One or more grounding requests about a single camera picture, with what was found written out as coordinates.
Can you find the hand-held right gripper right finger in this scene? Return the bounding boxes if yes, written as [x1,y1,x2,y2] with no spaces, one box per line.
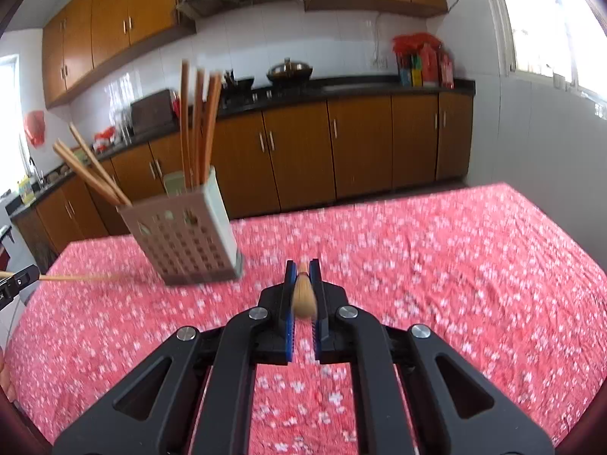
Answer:
[308,258,555,455]

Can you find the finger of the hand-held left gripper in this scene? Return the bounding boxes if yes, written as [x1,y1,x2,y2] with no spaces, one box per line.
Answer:
[0,264,41,310]

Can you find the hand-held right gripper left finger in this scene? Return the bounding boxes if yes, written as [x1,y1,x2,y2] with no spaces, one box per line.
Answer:
[51,260,299,455]

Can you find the perforated beige chopstick holder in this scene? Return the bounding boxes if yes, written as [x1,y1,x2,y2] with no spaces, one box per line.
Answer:
[116,166,245,288]

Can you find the person's left hand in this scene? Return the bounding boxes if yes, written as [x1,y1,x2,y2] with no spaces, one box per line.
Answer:
[0,348,12,401]

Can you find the red floral tablecloth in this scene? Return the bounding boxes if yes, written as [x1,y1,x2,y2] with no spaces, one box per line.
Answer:
[2,182,607,455]

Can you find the red hanging bag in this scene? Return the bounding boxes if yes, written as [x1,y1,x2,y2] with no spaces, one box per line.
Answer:
[24,109,47,147]

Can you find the window above sink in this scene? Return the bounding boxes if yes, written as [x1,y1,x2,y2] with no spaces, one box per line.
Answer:
[0,54,22,196]

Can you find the brown lower kitchen cabinets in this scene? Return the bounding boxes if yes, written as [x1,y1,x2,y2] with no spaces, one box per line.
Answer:
[12,91,475,271]

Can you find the dark brown countertop box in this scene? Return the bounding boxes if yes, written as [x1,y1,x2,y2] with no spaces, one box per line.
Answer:
[130,88,178,136]

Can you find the gas stove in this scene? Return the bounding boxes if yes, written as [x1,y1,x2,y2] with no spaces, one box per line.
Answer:
[223,85,329,106]

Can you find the black wok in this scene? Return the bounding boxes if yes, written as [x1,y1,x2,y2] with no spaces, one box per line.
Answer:
[223,71,255,92]

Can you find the dark pot with lid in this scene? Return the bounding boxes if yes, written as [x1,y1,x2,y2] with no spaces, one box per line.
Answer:
[266,58,314,84]

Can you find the colourful condiment boxes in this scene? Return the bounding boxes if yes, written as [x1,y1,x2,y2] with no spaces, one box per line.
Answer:
[398,54,423,87]

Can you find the small red bottle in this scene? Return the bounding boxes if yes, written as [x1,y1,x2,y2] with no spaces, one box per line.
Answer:
[439,50,455,89]

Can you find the red plastic bag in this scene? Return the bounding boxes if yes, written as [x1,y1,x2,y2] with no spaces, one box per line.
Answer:
[392,33,442,56]

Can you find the bright window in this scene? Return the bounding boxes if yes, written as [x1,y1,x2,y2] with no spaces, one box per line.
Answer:
[492,0,607,121]

